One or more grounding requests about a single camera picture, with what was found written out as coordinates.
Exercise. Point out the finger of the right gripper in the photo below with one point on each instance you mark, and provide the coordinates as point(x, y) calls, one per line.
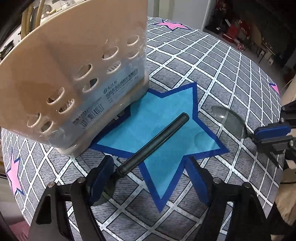
point(272, 130)
point(288, 112)

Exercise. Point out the black handled spoon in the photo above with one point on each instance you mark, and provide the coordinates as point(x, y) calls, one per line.
point(142, 154)
point(231, 121)

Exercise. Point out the beige plastic utensil holder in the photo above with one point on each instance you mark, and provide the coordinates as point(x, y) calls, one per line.
point(66, 80)

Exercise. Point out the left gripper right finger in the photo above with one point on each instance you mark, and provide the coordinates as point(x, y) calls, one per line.
point(201, 179)

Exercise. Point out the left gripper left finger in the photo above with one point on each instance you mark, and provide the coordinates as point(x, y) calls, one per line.
point(98, 178)

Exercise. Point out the wooden chopstick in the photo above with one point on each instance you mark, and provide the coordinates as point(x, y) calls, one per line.
point(25, 23)
point(39, 13)

